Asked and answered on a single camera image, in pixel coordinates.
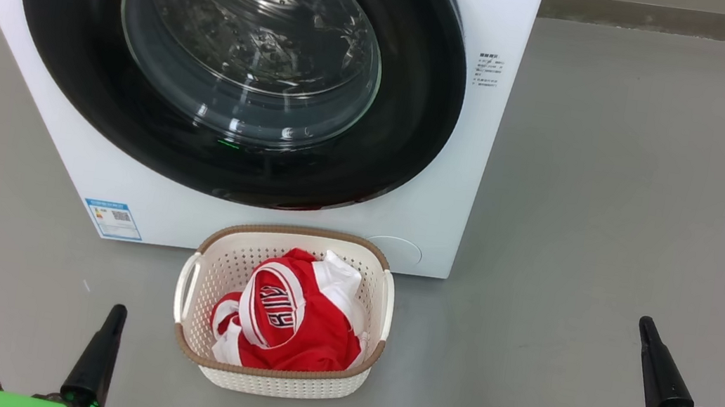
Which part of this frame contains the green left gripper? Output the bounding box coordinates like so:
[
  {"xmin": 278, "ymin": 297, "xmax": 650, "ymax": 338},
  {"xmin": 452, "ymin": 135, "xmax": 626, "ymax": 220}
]
[{"xmin": 0, "ymin": 288, "xmax": 129, "ymax": 407}]

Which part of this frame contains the red and white jersey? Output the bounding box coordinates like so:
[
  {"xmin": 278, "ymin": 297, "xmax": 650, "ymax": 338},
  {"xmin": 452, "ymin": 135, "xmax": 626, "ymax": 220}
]
[{"xmin": 204, "ymin": 235, "xmax": 378, "ymax": 383}]

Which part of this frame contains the black round glass washer door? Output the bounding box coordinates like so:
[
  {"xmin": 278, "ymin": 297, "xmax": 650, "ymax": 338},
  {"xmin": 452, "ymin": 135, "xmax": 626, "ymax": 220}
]
[{"xmin": 0, "ymin": 0, "xmax": 478, "ymax": 233}]

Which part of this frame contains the cream perforated laundry basket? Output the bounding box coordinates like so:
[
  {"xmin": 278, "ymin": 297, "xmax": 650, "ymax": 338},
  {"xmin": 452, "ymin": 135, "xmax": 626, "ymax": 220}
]
[{"xmin": 162, "ymin": 210, "xmax": 403, "ymax": 407}]

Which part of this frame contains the white front-load washing machine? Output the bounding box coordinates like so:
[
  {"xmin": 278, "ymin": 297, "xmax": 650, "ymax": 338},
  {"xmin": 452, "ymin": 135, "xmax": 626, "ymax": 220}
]
[{"xmin": 0, "ymin": 0, "xmax": 547, "ymax": 295}]

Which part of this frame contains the blue energy label sticker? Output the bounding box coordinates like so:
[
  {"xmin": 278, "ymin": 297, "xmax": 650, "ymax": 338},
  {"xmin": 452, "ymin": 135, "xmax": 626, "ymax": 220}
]
[{"xmin": 80, "ymin": 198, "xmax": 147, "ymax": 243}]

